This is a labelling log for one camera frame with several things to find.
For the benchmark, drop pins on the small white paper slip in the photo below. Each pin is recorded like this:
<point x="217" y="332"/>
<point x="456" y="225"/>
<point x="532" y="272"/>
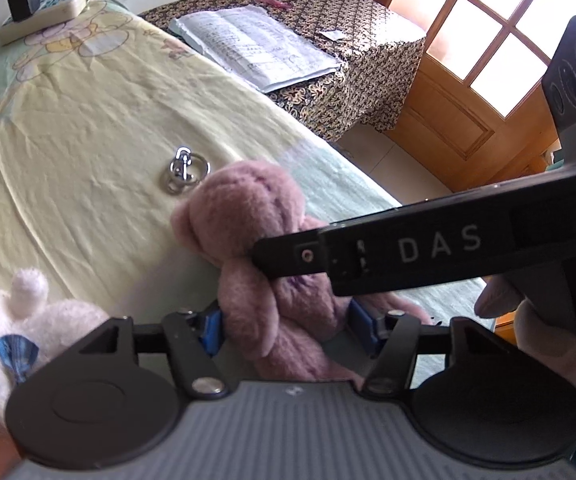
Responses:
<point x="331" y="35"/>

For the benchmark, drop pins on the person's right hand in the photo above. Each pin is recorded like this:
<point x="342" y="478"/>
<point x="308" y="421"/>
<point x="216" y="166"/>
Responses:
<point x="543" y="340"/>

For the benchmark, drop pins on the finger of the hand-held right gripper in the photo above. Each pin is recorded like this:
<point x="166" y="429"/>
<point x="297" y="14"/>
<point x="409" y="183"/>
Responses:
<point x="288" y="255"/>

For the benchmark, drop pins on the stack of printed papers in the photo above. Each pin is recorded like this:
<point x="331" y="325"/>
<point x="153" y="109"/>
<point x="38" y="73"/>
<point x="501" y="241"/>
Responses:
<point x="258" y="50"/>

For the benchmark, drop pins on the pink teddy bear plush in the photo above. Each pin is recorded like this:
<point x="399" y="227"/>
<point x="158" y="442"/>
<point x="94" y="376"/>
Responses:
<point x="248" y="210"/>

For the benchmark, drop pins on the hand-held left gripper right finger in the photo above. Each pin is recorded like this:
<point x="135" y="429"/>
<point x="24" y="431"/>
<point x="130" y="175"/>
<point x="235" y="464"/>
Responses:
<point x="363" y="325"/>

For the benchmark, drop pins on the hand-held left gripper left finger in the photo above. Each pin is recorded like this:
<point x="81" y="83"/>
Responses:
<point x="212" y="332"/>

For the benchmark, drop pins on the white power strip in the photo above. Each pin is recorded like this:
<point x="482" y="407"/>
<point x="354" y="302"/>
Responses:
<point x="42" y="17"/>

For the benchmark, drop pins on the white bunny plush toy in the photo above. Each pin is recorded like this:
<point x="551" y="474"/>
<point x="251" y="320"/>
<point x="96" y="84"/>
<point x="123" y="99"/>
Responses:
<point x="57" y="320"/>

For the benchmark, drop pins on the desktop with cartoon print sheet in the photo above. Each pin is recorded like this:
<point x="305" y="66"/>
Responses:
<point x="67" y="135"/>

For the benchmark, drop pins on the patterned cloth side table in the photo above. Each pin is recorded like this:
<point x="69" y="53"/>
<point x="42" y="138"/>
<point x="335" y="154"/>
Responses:
<point x="368" y="60"/>

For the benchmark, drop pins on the wooden door with glass panes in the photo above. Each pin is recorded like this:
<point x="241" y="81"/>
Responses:
<point x="448" y="110"/>

